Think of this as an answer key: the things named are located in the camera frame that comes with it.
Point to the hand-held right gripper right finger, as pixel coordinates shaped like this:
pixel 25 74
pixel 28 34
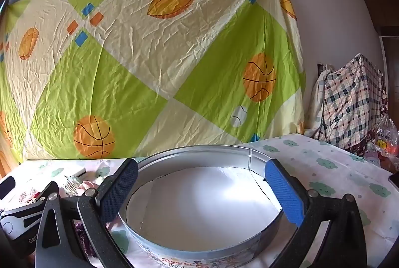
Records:
pixel 282 190

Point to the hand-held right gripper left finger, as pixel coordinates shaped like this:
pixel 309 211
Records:
pixel 124 190

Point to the clear plastic bag with smiley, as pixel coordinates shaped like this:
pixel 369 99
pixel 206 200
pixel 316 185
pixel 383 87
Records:
pixel 385 137

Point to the red floral cloth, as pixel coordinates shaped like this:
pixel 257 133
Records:
pixel 28 196

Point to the cloud print tablecloth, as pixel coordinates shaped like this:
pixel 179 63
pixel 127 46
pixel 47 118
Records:
pixel 327 168

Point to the dark phone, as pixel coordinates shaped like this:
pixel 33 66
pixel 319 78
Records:
pixel 394 181

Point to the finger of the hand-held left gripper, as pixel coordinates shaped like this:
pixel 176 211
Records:
pixel 7 187
pixel 46 191

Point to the plaid cloth cover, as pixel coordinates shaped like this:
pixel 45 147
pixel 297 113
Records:
pixel 352 99

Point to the purple knit scrunchie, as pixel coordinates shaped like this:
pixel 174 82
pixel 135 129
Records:
pixel 83 236

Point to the sports ball print wall sheet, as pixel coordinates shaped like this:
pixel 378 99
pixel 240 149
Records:
pixel 156 68

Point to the round metal tin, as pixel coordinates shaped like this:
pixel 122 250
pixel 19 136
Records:
pixel 202 193

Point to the pale pink ribbon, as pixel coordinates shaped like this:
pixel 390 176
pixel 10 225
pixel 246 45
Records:
pixel 89 185

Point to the cotton swab packet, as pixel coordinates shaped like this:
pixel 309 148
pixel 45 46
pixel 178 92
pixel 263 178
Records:
pixel 72 187

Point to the brown wooden wardrobe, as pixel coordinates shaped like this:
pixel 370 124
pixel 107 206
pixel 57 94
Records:
pixel 378 15

